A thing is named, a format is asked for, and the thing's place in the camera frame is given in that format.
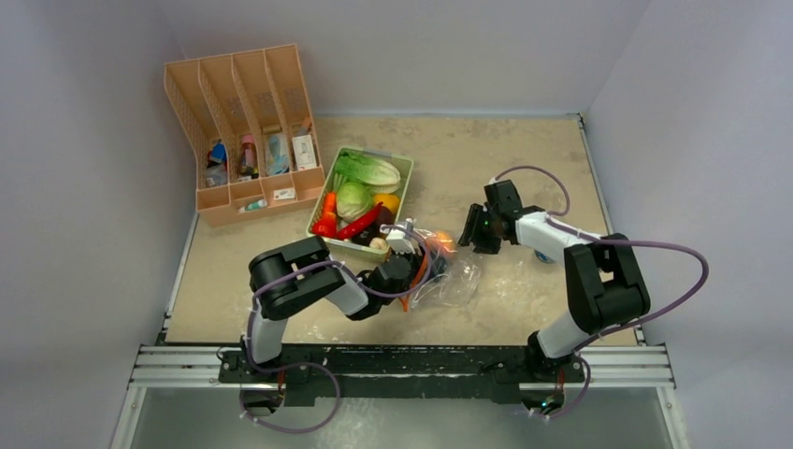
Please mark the light blue packet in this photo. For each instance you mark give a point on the light blue packet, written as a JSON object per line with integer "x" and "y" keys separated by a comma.
{"x": 277, "y": 154}

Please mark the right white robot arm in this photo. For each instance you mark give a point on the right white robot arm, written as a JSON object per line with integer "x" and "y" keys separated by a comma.
{"x": 604, "y": 283}

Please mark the fake dark purple plum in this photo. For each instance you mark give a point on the fake dark purple plum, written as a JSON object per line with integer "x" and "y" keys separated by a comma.
{"x": 365, "y": 237}

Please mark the pink plastic file organizer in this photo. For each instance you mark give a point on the pink plastic file organizer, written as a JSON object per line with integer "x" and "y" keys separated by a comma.
{"x": 248, "y": 119}

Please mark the fake orange carrot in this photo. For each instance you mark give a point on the fake orange carrot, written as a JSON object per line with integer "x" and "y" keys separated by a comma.
{"x": 328, "y": 209}

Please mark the white staples box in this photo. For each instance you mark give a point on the white staples box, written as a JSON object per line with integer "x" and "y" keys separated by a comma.
{"x": 284, "y": 194}

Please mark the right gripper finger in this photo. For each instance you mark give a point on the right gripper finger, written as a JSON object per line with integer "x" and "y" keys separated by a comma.
{"x": 487, "y": 246}
{"x": 474, "y": 231}

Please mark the blue white bottle cap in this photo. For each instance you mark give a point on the blue white bottle cap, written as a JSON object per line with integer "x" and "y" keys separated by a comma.
{"x": 544, "y": 258}

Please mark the pink capped bottle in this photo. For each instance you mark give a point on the pink capped bottle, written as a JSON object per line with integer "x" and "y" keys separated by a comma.
{"x": 248, "y": 164}

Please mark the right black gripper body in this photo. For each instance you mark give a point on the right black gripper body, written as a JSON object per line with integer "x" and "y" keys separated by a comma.
{"x": 477, "y": 226}

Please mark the clear zip top bag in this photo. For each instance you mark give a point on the clear zip top bag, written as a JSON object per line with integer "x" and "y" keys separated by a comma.
{"x": 456, "y": 287}

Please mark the white packaged item card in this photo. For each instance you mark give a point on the white packaged item card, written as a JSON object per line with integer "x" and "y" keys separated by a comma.
{"x": 304, "y": 152}

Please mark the light green plastic basket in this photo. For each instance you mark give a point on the light green plastic basket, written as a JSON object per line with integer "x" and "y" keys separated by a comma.
{"x": 404, "y": 164}

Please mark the fake red chili pepper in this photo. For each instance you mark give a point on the fake red chili pepper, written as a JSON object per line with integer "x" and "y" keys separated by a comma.
{"x": 362, "y": 223}

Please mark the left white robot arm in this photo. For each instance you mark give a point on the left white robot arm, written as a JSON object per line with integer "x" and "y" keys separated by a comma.
{"x": 289, "y": 279}

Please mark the green white glue stick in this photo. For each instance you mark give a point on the green white glue stick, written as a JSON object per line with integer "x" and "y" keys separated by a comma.
{"x": 258, "y": 204}

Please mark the blue object in organizer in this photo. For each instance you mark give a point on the blue object in organizer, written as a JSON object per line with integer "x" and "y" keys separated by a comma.
{"x": 217, "y": 154}

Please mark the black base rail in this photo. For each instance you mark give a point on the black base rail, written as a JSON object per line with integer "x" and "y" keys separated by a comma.
{"x": 308, "y": 371}

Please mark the fake green cabbage head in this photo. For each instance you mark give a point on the fake green cabbage head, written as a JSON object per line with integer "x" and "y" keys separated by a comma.
{"x": 353, "y": 200}

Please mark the fake peach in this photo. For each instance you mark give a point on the fake peach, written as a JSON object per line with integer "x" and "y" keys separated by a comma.
{"x": 443, "y": 242}

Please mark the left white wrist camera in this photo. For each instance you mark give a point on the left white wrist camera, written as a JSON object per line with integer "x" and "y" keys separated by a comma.
{"x": 399, "y": 239}

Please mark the fake red bell pepper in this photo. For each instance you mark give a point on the fake red bell pepper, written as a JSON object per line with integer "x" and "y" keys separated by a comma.
{"x": 326, "y": 226}

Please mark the fake purple onion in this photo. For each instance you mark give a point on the fake purple onion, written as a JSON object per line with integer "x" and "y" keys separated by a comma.
{"x": 385, "y": 217}

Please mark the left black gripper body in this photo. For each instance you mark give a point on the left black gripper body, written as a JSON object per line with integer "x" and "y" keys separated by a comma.
{"x": 415, "y": 262}

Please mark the fake yellow lemon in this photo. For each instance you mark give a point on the fake yellow lemon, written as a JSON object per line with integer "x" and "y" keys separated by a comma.
{"x": 389, "y": 201}

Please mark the fake napa cabbage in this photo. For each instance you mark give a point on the fake napa cabbage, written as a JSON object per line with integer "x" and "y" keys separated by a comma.
{"x": 380, "y": 176}

